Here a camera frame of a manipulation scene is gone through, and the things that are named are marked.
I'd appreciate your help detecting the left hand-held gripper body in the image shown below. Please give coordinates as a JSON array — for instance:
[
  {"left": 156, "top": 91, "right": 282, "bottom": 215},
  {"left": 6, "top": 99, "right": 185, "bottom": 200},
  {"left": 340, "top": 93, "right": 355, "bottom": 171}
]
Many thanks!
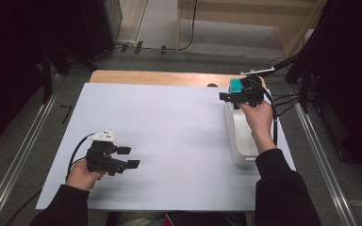
[{"left": 85, "top": 130, "right": 128, "bottom": 177}]

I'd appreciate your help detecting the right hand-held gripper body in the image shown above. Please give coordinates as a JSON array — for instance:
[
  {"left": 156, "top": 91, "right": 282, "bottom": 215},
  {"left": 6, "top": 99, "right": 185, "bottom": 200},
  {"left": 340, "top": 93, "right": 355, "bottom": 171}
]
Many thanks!
[{"left": 232, "top": 66, "right": 276, "bottom": 107}]

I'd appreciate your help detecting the white rectangular storage box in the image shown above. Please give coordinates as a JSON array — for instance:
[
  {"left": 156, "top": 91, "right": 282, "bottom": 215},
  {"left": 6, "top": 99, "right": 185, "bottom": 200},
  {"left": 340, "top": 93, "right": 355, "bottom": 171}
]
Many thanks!
[{"left": 223, "top": 92, "right": 279, "bottom": 167}]

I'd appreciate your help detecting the person's right hand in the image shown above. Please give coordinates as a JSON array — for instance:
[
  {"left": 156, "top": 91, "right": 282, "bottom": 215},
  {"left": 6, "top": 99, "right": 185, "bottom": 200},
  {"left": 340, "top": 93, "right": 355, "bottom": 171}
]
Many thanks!
[{"left": 238, "top": 100, "right": 275, "bottom": 139}]

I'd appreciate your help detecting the person's left hand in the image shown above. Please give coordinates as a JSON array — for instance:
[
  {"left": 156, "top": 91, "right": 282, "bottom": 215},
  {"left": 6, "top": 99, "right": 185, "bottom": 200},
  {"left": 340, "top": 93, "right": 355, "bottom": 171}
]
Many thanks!
[{"left": 65, "top": 159, "right": 107, "bottom": 192}]

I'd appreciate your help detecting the teal block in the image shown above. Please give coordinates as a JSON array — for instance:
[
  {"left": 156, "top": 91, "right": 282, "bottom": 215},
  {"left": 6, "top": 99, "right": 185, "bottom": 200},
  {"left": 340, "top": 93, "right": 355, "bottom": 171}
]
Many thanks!
[{"left": 228, "top": 78, "right": 244, "bottom": 94}]

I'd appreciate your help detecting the black metal stand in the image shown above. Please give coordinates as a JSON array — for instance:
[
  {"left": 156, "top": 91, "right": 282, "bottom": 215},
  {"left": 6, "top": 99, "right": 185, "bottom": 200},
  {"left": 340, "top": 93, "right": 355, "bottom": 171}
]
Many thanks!
[
  {"left": 296, "top": 59, "right": 316, "bottom": 114},
  {"left": 41, "top": 45, "right": 99, "bottom": 105}
]

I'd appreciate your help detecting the wooden table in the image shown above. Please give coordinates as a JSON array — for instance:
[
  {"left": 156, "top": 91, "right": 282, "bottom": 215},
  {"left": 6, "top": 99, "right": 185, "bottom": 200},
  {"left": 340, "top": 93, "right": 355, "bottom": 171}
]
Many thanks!
[{"left": 89, "top": 69, "right": 268, "bottom": 89}]

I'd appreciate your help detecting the person's dark zippered jacket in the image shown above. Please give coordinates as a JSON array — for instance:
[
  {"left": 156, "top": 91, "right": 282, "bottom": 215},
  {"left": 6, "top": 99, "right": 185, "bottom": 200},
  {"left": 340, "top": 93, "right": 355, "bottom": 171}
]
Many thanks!
[{"left": 107, "top": 211, "right": 256, "bottom": 226}]

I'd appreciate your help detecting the dark curtain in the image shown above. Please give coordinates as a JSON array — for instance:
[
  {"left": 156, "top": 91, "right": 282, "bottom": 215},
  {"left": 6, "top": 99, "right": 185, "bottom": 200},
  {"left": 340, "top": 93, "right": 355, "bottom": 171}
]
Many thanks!
[
  {"left": 305, "top": 0, "right": 362, "bottom": 185},
  {"left": 0, "top": 0, "right": 88, "bottom": 153}
]

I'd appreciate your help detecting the black cabinet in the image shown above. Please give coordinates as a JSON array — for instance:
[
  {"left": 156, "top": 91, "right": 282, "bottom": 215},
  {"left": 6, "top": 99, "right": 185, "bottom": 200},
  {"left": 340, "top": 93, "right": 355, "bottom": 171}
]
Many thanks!
[{"left": 79, "top": 0, "right": 123, "bottom": 62}]

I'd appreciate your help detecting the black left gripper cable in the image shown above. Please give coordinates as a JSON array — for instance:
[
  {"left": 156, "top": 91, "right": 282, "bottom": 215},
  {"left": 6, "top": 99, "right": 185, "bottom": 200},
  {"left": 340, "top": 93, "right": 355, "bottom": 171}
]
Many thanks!
[{"left": 4, "top": 133, "right": 96, "bottom": 226}]

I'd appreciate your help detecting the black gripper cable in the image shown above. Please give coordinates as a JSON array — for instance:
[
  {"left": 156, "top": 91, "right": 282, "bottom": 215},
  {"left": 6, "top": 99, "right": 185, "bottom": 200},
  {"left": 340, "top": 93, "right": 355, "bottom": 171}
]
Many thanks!
[
  {"left": 4, "top": 133, "right": 96, "bottom": 226},
  {"left": 248, "top": 76, "right": 279, "bottom": 146}
]

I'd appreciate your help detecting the bundle of black floor cables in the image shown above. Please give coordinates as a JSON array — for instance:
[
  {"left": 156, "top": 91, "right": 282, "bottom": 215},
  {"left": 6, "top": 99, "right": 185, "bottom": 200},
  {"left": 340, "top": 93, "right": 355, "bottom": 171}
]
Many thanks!
[{"left": 272, "top": 92, "right": 304, "bottom": 118}]

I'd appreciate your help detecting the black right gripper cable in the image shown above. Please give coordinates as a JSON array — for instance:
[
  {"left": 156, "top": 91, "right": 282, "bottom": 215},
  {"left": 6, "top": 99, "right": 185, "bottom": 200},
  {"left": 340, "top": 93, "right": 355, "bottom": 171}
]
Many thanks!
[{"left": 248, "top": 76, "right": 279, "bottom": 146}]

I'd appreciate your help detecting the aluminium floor rail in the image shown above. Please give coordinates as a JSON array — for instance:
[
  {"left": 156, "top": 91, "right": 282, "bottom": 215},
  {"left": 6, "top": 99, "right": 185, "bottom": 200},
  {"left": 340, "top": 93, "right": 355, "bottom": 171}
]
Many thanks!
[
  {"left": 295, "top": 103, "right": 359, "bottom": 226},
  {"left": 0, "top": 90, "right": 59, "bottom": 226}
]

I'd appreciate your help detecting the thin black hanging cable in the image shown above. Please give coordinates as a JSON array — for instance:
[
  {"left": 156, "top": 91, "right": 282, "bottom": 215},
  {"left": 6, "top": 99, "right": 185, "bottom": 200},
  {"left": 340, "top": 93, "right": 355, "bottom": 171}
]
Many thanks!
[{"left": 177, "top": 0, "right": 199, "bottom": 52}]

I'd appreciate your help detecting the light wooden frame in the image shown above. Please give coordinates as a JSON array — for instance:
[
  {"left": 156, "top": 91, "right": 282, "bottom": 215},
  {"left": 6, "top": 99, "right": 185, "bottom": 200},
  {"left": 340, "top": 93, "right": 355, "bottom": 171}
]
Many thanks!
[{"left": 176, "top": 0, "right": 328, "bottom": 58}]

